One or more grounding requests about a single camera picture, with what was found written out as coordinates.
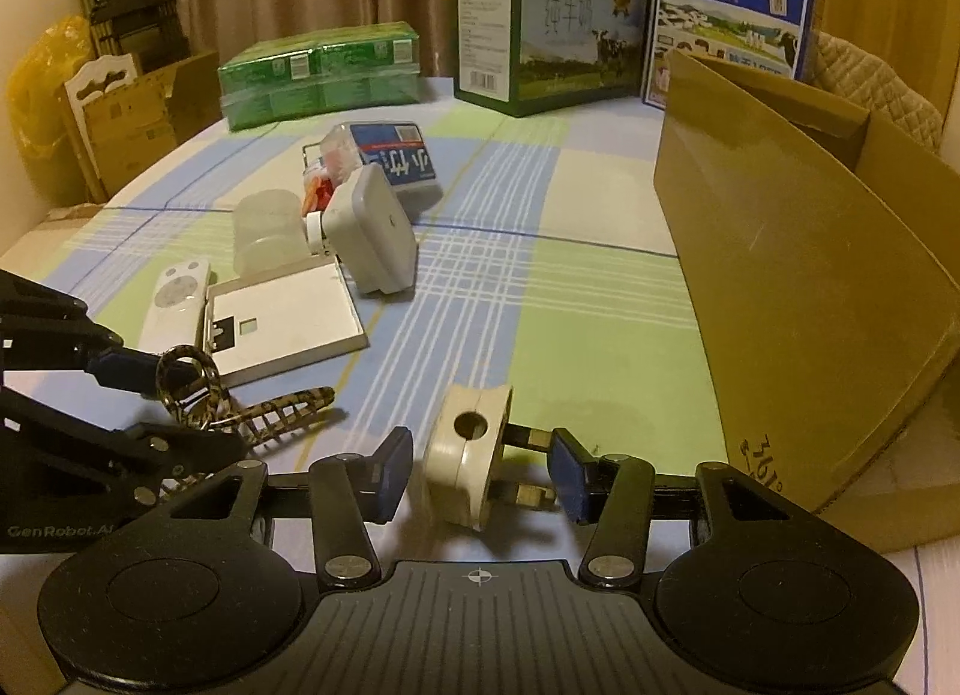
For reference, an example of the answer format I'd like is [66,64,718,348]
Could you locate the leopard print strap with ring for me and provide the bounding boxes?
[154,344,339,450]

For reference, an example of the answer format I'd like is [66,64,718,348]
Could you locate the white wall plug adapter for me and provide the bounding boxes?
[423,385,556,532]

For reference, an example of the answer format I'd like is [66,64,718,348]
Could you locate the clear floss pick box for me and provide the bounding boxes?
[319,121,443,218]

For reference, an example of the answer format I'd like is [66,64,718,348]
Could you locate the green white lip balm jar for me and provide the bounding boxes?
[302,212,329,256]

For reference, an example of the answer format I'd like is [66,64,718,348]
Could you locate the metal wire clip frame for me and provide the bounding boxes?
[301,142,327,191]

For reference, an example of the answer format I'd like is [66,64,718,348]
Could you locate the white remote control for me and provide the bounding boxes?
[137,257,212,355]

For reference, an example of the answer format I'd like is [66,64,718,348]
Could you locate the white flat panel plate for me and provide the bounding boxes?
[203,257,368,388]

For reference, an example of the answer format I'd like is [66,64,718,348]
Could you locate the yellow plastic bag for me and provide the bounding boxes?
[7,14,93,206]

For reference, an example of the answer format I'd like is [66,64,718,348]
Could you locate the flattened cardboard pieces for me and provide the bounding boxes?
[55,51,221,204]

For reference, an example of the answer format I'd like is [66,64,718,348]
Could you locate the plaid tablecloth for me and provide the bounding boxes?
[0,93,932,695]

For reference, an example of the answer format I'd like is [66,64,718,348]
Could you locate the translucent plastic cup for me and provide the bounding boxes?
[233,190,309,277]

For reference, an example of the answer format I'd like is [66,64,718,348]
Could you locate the white power adapter box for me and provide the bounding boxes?
[322,163,418,295]

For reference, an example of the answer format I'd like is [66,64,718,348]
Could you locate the red Doraemon figurine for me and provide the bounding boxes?
[301,162,337,215]

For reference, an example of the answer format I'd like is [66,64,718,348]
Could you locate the brown cardboard box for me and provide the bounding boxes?
[654,51,958,552]

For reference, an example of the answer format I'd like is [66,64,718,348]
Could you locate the green wrapped drink pack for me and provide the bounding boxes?
[218,22,421,131]

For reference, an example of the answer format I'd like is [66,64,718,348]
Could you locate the green white milk carton box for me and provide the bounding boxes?
[452,0,647,118]

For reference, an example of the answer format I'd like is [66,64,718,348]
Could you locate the beige quilted cushion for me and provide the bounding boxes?
[804,32,944,154]

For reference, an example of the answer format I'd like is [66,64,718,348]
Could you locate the blue white milk carton box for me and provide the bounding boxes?
[641,0,825,108]

